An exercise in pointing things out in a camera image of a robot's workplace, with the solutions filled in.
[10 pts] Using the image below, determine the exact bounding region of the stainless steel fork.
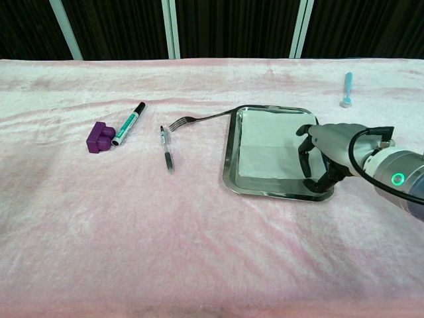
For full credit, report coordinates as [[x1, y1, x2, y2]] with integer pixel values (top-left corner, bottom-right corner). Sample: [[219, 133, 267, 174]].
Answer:
[[168, 108, 235, 132]]

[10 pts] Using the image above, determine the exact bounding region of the white partition frame post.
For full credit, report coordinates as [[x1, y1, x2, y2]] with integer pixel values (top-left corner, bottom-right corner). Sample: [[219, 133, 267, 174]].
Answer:
[[49, 0, 83, 61], [289, 0, 314, 59], [161, 0, 182, 60]]

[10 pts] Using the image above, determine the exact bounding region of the purple plastic block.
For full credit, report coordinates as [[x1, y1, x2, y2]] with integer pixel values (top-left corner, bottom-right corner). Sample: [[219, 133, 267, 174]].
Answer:
[[86, 121, 117, 154]]

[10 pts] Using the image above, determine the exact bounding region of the white paper sheet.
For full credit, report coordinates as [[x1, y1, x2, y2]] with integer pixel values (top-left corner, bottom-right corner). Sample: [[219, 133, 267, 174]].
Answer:
[[237, 109, 327, 182]]

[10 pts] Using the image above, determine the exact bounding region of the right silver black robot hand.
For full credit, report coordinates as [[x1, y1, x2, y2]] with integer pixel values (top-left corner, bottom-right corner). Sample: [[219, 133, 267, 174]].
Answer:
[[295, 122, 372, 193]]

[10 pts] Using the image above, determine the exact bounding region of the black gel pen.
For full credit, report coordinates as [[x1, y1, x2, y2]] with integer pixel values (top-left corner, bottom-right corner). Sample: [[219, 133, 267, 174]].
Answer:
[[160, 125, 175, 174]]

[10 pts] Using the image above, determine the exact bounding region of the light blue small brush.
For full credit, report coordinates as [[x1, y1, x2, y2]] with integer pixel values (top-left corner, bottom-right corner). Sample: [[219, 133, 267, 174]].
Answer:
[[339, 72, 353, 108]]

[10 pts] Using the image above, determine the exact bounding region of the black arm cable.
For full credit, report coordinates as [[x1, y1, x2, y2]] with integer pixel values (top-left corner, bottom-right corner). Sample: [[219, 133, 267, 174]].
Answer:
[[347, 128, 424, 203]]

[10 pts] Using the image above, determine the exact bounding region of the green whiteboard marker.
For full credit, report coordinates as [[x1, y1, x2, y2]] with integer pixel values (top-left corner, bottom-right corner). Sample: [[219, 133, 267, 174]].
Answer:
[[111, 101, 147, 147]]

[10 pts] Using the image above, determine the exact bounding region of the black ribbed partition panel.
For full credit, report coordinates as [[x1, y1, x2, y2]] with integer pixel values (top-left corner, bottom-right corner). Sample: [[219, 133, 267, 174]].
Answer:
[[302, 0, 424, 60], [0, 0, 72, 61], [174, 0, 301, 60], [61, 0, 170, 61]]

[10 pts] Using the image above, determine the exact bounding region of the pink velvet table cloth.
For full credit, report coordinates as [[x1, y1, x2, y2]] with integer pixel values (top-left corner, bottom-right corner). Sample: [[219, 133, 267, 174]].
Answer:
[[0, 58, 424, 318]]

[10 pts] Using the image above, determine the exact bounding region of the stainless steel tray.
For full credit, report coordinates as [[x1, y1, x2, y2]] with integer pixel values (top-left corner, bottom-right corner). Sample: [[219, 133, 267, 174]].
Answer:
[[221, 104, 335, 202]]

